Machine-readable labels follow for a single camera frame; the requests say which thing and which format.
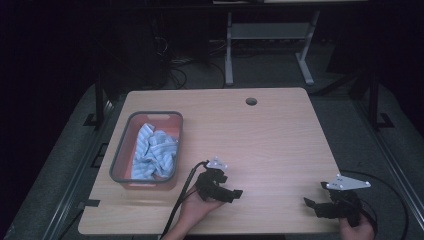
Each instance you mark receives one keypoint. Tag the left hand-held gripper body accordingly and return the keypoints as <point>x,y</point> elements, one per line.
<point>206,185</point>

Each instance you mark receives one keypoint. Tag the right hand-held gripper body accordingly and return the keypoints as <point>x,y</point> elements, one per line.
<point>346,203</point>

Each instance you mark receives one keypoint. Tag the person's left hand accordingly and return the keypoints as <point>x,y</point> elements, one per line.
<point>195,211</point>

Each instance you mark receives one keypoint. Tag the person's right hand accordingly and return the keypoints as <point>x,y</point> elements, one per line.
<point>358,232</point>

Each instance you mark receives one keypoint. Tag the blue white striped cloth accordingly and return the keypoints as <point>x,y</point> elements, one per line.
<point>155,154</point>

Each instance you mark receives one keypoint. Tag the pink basket with grey rim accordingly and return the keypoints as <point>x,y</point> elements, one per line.
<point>122,151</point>

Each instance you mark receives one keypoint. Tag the black metal stand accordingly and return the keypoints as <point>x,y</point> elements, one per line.
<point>99,100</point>
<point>374,100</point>

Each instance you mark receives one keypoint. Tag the aluminium floor rail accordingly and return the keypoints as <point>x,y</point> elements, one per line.
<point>78,173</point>
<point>390,156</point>

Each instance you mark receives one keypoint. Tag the black table edge bracket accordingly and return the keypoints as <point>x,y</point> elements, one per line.
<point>89,203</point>

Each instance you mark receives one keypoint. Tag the white metal desk frame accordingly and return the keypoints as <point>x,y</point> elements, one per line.
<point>266,31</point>

